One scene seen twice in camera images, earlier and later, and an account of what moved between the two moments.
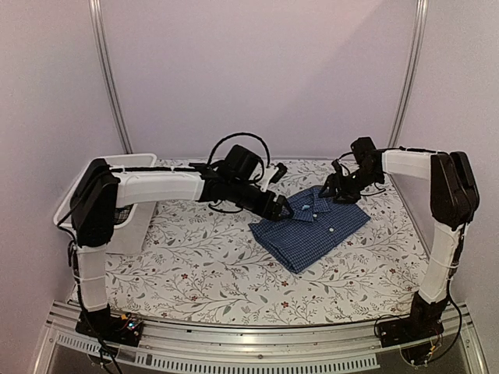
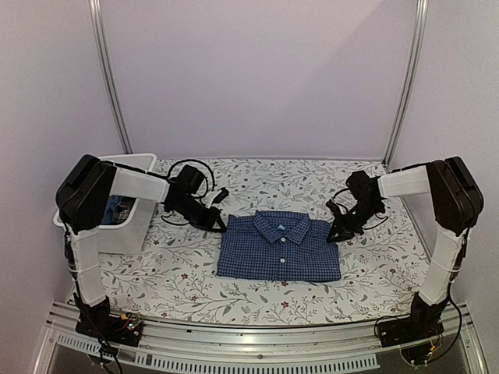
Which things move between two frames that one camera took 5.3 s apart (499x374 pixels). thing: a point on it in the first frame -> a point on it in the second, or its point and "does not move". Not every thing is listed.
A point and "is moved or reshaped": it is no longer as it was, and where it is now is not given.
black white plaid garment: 121,213 does not move
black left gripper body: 256,206 -> 199,218
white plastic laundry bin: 130,236 does not move
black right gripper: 331,180 -> 339,223
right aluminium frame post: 419,42 does not move
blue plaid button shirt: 316,229 is moved or reshaped
